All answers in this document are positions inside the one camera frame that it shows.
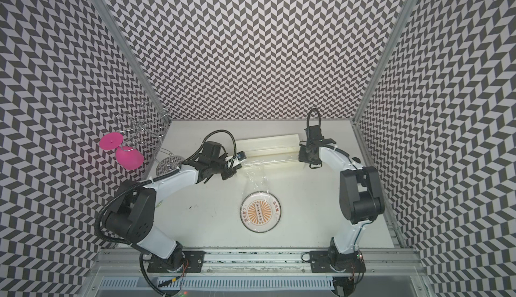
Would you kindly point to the white plate orange sunburst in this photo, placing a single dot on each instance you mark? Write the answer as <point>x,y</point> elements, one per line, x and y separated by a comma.
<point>260,212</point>

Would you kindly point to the clear plastic wrap sheet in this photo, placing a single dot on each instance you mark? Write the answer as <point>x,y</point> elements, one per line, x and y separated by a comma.
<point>258,179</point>

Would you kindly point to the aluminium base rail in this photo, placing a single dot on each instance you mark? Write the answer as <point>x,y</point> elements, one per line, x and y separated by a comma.
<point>300,262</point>

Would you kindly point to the aluminium corner post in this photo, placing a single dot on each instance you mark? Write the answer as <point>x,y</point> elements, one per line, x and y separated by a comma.
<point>398,28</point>
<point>119,38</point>

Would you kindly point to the chrome wire glass rack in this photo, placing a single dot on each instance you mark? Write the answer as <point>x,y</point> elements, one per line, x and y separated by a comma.
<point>136,130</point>

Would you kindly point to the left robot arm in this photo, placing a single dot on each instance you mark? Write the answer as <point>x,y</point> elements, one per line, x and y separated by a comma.
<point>129,217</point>

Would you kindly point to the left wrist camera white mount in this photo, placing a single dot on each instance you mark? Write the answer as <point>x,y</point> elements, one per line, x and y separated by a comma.
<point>239,158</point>

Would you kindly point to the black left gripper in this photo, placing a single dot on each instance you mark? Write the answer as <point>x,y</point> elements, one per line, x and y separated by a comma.
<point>225,175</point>

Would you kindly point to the pink plastic wine glass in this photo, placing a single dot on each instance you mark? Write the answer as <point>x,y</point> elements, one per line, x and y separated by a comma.
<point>128,157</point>

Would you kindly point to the aluminium corner post right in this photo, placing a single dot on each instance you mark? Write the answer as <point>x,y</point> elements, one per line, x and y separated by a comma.
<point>398,28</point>

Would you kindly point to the aluminium corner post left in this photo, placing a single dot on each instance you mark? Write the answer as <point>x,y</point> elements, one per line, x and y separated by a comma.
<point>119,38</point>

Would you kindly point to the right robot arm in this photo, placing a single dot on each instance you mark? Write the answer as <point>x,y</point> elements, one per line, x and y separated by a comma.
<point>360,197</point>

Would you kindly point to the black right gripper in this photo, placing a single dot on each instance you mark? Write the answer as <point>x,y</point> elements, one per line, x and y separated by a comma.
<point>304,159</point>

